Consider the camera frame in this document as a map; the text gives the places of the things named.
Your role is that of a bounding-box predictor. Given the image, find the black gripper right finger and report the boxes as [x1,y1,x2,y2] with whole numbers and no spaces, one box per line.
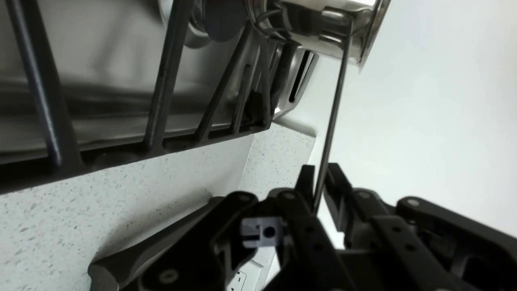
[321,159,517,291]

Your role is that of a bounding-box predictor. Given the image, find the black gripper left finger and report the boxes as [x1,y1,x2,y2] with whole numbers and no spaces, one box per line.
[87,163,353,291]

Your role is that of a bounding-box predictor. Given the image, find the silver pot with long handle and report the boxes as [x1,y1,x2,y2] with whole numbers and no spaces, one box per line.
[252,0,394,214]

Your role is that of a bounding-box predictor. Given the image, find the stainless steel gas stove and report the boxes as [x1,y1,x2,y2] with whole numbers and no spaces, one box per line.
[0,0,324,197]

